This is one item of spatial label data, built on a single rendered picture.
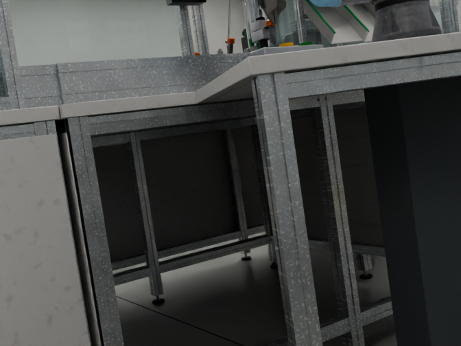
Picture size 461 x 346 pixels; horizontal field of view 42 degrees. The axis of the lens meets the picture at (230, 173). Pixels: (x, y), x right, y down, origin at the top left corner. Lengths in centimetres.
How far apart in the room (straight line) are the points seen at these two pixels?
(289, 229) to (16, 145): 62
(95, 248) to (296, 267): 52
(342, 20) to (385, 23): 78
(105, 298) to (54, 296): 11
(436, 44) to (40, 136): 81
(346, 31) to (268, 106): 113
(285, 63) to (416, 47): 23
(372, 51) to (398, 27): 32
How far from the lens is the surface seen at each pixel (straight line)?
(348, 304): 178
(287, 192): 98
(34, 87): 141
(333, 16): 213
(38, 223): 132
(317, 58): 98
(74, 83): 142
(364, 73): 104
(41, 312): 135
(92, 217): 135
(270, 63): 96
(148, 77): 149
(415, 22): 134
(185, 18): 195
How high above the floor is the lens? 74
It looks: 3 degrees down
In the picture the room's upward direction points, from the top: 8 degrees counter-clockwise
